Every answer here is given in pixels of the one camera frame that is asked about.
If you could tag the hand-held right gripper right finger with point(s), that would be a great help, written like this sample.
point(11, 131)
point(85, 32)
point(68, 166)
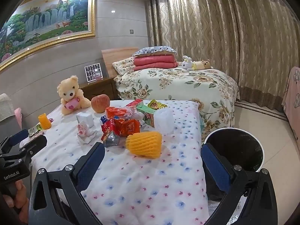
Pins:
point(215, 166)

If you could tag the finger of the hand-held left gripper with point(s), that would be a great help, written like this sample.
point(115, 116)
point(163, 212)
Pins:
point(17, 136)
point(35, 143)

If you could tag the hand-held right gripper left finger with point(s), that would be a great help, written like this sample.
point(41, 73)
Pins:
point(91, 164)

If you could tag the silver foil wrapper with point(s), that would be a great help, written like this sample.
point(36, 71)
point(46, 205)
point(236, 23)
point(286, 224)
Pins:
point(111, 140)

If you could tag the pink white wrapper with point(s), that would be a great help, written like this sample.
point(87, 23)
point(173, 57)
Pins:
point(84, 131)

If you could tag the black white-rimmed trash bin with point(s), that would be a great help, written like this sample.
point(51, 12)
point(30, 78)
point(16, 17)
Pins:
point(246, 145)

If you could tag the small red packet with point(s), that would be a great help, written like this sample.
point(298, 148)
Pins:
point(107, 127)

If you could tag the red white snack bag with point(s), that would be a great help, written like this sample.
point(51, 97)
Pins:
point(114, 112)

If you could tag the large yellow foam net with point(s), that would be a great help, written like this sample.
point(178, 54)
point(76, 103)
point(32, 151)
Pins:
point(145, 144)

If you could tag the white foam net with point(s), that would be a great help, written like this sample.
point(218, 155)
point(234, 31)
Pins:
point(164, 121)

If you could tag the green juice carton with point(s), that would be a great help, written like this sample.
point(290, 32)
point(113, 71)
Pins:
point(147, 116)

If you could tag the person's left hand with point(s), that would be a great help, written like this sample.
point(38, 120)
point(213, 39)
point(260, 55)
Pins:
point(21, 196)

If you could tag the green packet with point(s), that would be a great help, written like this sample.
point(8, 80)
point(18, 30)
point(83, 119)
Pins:
point(35, 129)

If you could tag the plain pink cloth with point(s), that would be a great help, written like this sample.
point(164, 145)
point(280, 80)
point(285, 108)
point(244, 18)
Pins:
point(18, 114)

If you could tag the orange juice cup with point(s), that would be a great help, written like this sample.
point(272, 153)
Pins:
point(44, 121)

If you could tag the silver foil sheet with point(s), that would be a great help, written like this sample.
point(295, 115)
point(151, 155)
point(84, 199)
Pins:
point(234, 219)

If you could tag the cream teddy bear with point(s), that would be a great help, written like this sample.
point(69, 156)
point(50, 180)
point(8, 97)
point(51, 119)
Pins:
point(68, 91)

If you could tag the red apple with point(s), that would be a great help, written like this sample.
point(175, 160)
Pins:
point(99, 103)

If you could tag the white flower-dotted bed sheet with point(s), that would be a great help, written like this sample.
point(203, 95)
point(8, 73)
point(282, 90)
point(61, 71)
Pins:
point(152, 180)

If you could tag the red white carton box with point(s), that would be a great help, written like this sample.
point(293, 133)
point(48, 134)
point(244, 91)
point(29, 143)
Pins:
point(134, 102)

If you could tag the wooden nightstand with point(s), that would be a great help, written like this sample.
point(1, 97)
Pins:
point(100, 89)

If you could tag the yellow snack bag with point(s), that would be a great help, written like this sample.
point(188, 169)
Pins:
point(155, 104)

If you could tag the bed with floral cover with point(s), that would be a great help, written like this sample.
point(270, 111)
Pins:
point(164, 84)

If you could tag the pink printed cloth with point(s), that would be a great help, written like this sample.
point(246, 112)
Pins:
point(293, 103)

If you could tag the floral pillow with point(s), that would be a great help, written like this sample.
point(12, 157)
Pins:
point(123, 66)

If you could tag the white rabbit plush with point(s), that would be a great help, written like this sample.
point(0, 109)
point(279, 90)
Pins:
point(187, 63)

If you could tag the wooden headboard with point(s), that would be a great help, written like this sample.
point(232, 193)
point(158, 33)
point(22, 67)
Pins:
point(117, 56)

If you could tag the folded red blanket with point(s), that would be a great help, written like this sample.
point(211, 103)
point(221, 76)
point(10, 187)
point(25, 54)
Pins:
point(154, 62)

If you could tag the gold-framed landscape painting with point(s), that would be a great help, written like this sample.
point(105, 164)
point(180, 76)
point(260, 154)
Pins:
point(46, 16)

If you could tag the blue flowered white pillow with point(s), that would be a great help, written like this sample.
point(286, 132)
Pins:
point(154, 50)

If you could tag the beige patterned curtain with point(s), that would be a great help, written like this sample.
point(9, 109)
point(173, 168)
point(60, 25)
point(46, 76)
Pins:
point(211, 28)

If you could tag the photo collage frame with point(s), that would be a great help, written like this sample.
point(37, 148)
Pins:
point(93, 71)

